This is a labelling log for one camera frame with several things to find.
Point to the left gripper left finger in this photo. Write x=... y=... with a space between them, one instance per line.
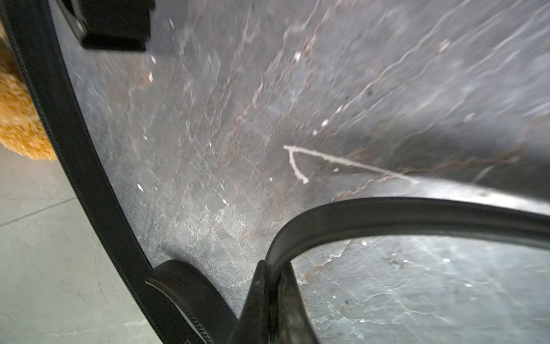
x=253 y=324

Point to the black belt with dark buckle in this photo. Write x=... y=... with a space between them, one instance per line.
x=396 y=153

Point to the brown teddy bear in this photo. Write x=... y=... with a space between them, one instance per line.
x=22 y=131

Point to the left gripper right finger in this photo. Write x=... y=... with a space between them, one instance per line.
x=292 y=322

